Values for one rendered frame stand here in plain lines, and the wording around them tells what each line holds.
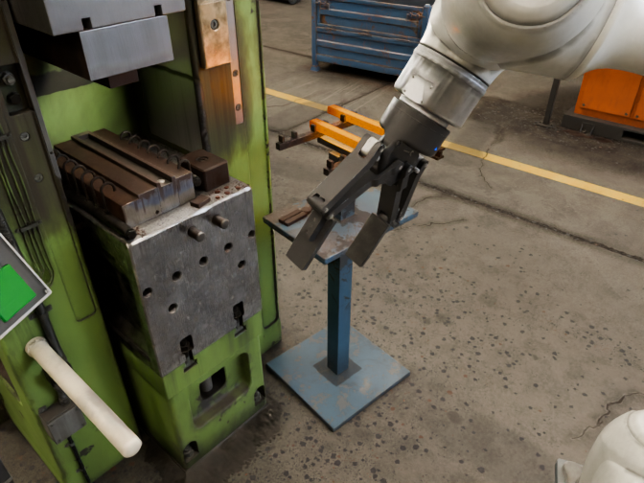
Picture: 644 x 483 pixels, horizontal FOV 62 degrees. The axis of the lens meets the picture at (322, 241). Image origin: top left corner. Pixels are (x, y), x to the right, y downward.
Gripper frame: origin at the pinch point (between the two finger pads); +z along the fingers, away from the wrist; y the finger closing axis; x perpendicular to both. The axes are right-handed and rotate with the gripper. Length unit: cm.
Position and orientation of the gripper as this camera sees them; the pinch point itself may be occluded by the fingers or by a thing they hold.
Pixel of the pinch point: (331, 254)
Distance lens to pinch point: 67.0
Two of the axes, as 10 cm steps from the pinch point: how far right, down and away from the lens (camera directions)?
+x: 6.7, 6.0, -4.4
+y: -5.4, -0.1, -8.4
